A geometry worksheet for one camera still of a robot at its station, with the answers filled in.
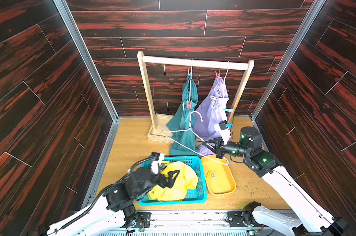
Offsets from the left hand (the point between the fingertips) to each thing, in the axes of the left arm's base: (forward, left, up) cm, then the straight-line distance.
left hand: (173, 169), depth 66 cm
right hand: (+11, -15, +8) cm, 20 cm away
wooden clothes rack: (+36, +13, -19) cm, 43 cm away
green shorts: (+18, -5, -3) cm, 19 cm away
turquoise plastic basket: (-5, -13, -22) cm, 26 cm away
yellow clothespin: (+9, -21, -22) cm, 32 cm away
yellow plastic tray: (+5, -27, -23) cm, 36 cm away
